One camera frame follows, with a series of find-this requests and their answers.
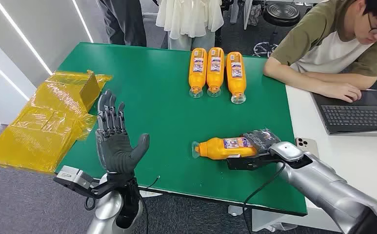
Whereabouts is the white furniture leg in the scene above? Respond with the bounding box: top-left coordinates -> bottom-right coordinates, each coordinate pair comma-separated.
229,0 -> 254,30

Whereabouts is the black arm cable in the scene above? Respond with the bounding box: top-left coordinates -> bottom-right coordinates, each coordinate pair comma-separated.
241,161 -> 286,234
83,195 -> 98,212

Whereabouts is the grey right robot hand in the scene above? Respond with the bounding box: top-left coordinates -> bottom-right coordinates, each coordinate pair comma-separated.
242,128 -> 281,155

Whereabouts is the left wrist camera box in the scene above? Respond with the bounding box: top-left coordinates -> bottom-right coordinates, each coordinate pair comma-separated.
53,165 -> 96,198

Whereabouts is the beige smartphone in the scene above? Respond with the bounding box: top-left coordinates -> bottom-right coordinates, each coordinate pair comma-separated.
295,137 -> 320,159

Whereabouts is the person's right hand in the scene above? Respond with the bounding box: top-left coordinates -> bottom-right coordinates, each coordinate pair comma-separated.
320,82 -> 363,103

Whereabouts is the orange juice bottle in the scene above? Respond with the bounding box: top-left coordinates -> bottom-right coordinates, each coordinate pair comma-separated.
206,47 -> 225,98
226,51 -> 247,105
191,137 -> 260,160
188,47 -> 208,99

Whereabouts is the standing person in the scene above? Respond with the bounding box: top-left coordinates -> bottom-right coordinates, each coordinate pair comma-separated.
97,0 -> 147,47
156,0 -> 224,52

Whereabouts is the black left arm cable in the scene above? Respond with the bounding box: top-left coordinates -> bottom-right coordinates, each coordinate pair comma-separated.
83,195 -> 98,212

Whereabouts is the yellow plastic wrapped cardboard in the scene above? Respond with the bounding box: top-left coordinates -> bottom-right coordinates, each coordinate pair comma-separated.
0,70 -> 113,175

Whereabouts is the seated person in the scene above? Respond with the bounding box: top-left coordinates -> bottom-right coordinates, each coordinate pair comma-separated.
263,0 -> 377,103

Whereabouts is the black round stool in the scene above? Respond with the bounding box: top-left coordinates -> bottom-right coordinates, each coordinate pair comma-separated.
253,3 -> 302,58

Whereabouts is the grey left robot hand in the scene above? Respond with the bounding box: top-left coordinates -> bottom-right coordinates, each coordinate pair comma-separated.
95,90 -> 150,181

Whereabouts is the dark grey laptop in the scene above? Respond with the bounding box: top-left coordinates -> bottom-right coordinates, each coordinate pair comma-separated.
311,90 -> 377,137

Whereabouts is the patterned bag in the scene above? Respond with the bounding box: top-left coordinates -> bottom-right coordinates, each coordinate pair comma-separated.
247,3 -> 262,26

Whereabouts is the green table mat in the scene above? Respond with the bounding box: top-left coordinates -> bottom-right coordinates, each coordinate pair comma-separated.
55,42 -> 308,217

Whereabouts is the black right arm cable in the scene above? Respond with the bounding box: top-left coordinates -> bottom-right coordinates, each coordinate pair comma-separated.
241,161 -> 286,234

